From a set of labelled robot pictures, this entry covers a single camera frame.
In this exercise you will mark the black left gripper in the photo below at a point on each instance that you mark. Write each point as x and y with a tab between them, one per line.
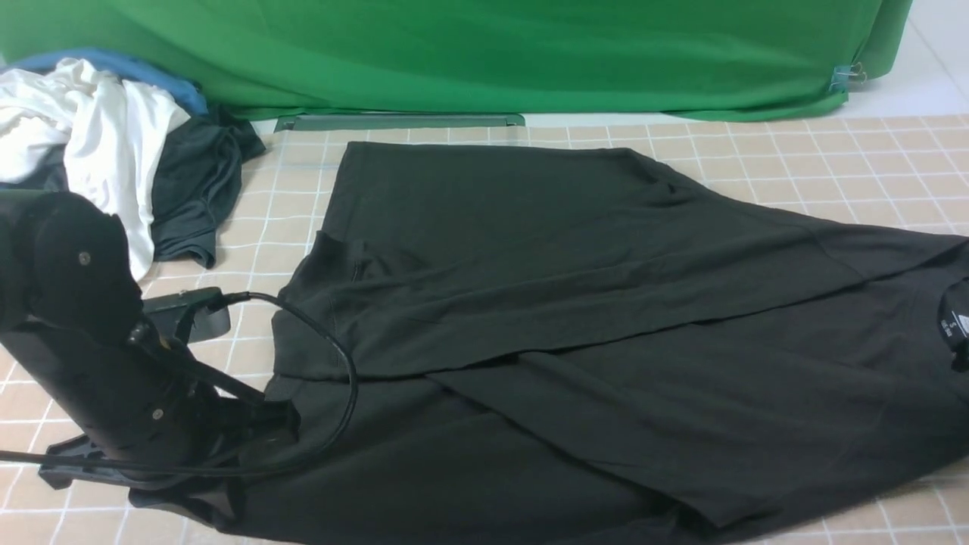
129	401

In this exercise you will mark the dark gray long-sleeve shirt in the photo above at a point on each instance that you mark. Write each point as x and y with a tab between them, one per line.
587	347

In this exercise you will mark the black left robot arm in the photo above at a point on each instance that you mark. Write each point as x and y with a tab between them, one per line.
108	311

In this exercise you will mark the white shirt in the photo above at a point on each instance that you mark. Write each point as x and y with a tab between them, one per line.
112	133

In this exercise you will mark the dark gray crumpled garment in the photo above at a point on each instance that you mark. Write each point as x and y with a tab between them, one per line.
193	189

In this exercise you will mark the blue garment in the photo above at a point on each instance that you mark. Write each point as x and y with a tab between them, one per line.
184	91

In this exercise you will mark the green backdrop cloth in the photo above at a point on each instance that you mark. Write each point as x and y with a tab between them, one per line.
731	61

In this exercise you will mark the binder clip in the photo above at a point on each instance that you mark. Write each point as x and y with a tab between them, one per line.
845	78

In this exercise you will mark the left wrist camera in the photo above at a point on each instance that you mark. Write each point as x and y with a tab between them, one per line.
190	316

